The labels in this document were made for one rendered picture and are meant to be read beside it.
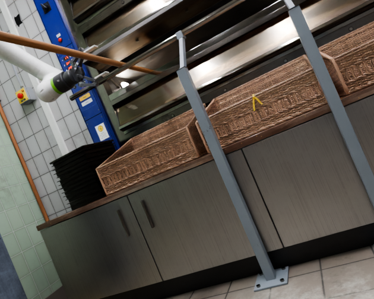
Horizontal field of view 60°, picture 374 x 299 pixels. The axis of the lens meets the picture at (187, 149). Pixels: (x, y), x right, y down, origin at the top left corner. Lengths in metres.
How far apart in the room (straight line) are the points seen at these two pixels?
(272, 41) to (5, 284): 1.73
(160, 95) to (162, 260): 1.00
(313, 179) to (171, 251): 0.72
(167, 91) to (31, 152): 1.18
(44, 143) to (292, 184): 1.82
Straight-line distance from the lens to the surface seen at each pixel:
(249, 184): 1.39
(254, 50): 1.92
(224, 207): 1.43
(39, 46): 1.32
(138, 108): 2.12
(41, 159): 2.62
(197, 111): 1.34
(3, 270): 1.64
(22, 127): 2.71
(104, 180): 1.71
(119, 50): 2.14
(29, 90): 2.60
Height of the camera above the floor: 0.61
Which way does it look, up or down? 1 degrees up
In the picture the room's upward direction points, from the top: 23 degrees counter-clockwise
